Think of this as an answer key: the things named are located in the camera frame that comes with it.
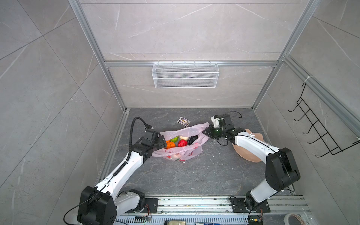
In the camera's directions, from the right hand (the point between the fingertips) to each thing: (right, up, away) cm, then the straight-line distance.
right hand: (202, 130), depth 88 cm
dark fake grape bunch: (-6, -6, +7) cm, 11 cm away
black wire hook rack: (+54, -5, -28) cm, 61 cm away
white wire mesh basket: (-11, +40, +12) cm, 43 cm away
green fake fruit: (-18, -7, +7) cm, 20 cm away
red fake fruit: (-13, -9, +4) cm, 16 cm away
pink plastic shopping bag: (-10, -13, -5) cm, 17 cm away
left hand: (-27, -4, -5) cm, 27 cm away
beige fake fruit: (-13, -6, +7) cm, 15 cm away
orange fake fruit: (-21, -10, +4) cm, 24 cm away
